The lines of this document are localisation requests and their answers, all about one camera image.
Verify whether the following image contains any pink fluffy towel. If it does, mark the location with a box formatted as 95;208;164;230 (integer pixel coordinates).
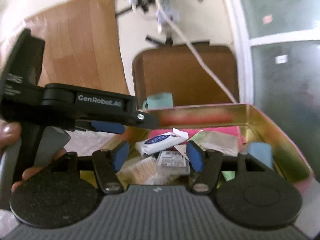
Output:
147;126;246;145

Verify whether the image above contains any teal mug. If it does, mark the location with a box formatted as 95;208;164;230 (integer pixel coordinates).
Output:
142;93;174;110

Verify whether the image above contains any grey floral tablecloth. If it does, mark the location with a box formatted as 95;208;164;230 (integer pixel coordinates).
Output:
1;131;114;238

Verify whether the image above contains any crumpled clear wrapper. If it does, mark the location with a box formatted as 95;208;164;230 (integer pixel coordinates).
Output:
188;130;239;156

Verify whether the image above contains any green cloth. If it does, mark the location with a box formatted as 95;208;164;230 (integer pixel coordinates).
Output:
221;171;235;181

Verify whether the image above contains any person's left hand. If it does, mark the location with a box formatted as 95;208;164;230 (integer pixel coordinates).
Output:
0;121;68;193

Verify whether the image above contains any white window frame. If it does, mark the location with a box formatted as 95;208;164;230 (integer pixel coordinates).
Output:
225;0;319;104

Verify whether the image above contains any white cable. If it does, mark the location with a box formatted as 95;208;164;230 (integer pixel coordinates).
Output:
156;0;238;104

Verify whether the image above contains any brown chair back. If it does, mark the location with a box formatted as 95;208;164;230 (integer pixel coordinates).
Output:
132;42;239;106

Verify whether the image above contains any light blue small item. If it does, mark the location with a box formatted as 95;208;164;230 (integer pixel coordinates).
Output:
247;142;273;169

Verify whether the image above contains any white wall plug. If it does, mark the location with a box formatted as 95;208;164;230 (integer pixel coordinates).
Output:
155;0;178;37

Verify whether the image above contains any pink macaron tin box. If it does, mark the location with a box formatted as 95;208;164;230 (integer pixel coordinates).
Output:
100;102;316;196

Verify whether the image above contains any cotton swabs pack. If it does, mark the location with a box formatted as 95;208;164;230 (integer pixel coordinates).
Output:
117;157;156;185

